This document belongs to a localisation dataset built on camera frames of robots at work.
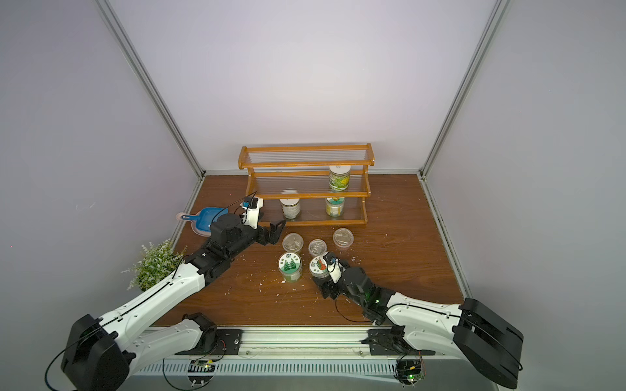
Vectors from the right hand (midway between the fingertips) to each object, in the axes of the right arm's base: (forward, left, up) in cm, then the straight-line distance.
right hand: (323, 266), depth 80 cm
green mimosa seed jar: (0, +11, 0) cm, 11 cm away
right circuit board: (-27, -26, -9) cm, 38 cm away
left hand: (+11, +15, +14) cm, 23 cm away
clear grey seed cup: (+13, -7, -3) cm, 15 cm away
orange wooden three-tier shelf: (+31, +6, +7) cm, 32 cm away
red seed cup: (+9, +3, -2) cm, 9 cm away
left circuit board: (-29, +36, -11) cm, 48 cm away
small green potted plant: (-4, +51, +10) cm, 52 cm away
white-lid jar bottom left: (+24, +14, 0) cm, 28 cm away
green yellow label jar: (+30, -6, +13) cm, 33 cm away
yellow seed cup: (+10, +12, -3) cm, 16 cm away
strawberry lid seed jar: (-1, +2, +2) cm, 2 cm away
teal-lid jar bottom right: (+26, -4, -1) cm, 26 cm away
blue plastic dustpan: (+24, +53, -7) cm, 58 cm away
